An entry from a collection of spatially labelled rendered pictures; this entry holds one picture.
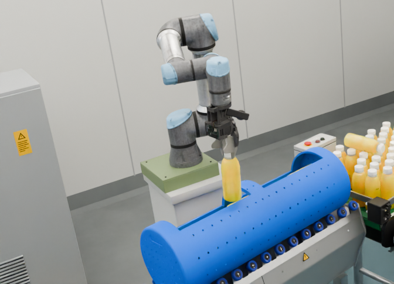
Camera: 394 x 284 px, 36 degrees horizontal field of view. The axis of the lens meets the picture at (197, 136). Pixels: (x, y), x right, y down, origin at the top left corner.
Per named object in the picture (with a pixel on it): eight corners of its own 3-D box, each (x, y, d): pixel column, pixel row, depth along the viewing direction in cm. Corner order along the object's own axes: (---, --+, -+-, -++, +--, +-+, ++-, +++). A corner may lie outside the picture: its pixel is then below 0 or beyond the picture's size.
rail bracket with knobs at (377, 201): (363, 221, 259) (363, 200, 255) (373, 215, 263) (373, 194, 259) (383, 229, 252) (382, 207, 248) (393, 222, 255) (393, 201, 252)
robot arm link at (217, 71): (226, 53, 201) (231, 61, 193) (228, 84, 205) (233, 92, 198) (203, 56, 200) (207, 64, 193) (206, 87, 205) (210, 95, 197)
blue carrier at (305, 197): (148, 285, 230) (132, 219, 221) (305, 199, 276) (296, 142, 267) (192, 312, 207) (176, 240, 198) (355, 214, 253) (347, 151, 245)
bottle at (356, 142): (347, 129, 286) (381, 137, 272) (353, 137, 290) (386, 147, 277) (340, 140, 284) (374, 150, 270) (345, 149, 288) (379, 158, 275)
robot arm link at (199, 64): (189, 54, 211) (193, 64, 201) (220, 49, 211) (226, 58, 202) (192, 75, 214) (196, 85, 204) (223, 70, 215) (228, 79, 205)
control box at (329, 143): (294, 164, 298) (293, 144, 294) (321, 150, 309) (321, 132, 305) (309, 169, 290) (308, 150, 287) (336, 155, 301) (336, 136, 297)
